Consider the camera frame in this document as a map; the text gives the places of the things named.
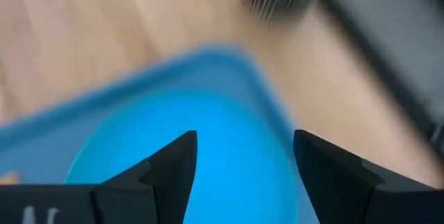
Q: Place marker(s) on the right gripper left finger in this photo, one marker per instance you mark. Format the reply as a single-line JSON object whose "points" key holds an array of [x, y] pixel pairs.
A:
{"points": [[166, 189]]}

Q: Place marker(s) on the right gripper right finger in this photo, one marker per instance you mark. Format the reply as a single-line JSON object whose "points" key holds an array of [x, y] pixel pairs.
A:
{"points": [[333, 182]]}

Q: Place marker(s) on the bright blue round plate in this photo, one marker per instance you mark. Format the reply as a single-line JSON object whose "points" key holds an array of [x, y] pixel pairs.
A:
{"points": [[225, 147]]}

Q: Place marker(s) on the grey-blue plastic tray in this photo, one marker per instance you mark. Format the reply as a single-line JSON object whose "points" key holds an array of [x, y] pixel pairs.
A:
{"points": [[41, 140]]}

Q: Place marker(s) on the black table edge rail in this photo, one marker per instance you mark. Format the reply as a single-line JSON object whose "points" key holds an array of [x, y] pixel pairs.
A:
{"points": [[381, 71]]}

